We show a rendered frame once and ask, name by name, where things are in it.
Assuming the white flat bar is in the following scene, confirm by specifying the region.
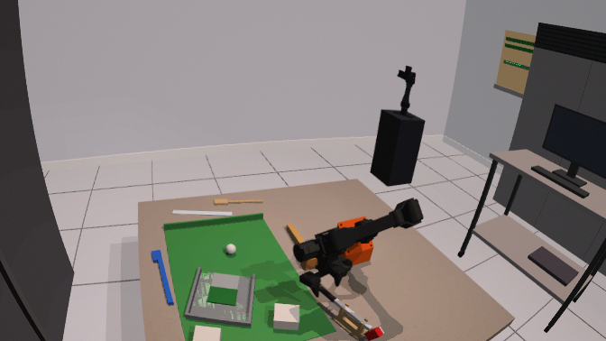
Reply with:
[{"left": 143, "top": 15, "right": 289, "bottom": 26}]
[{"left": 172, "top": 210, "right": 232, "bottom": 216}]

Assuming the green flat mat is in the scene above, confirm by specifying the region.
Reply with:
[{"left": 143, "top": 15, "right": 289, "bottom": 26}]
[{"left": 165, "top": 218, "right": 336, "bottom": 341}]

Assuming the white golf ball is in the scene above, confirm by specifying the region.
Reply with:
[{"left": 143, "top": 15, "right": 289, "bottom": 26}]
[{"left": 225, "top": 244, "right": 236, "bottom": 254}]

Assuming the orange-brown wooden mallet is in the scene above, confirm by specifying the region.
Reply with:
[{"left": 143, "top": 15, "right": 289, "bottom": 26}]
[{"left": 286, "top": 224, "right": 317, "bottom": 270}]

